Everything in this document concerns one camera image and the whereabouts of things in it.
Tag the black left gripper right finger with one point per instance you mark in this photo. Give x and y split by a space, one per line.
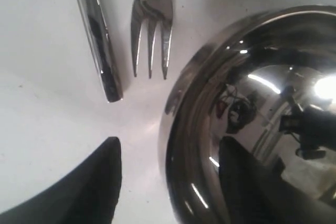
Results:
254 194

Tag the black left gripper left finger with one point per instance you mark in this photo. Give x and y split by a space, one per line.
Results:
88 194

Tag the stainless steel bowl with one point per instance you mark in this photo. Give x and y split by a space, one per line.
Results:
268 81

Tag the stainless steel table knife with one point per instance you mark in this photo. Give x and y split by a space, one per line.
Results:
101 48

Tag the stainless steel fork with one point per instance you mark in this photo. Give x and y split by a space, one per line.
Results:
153 12

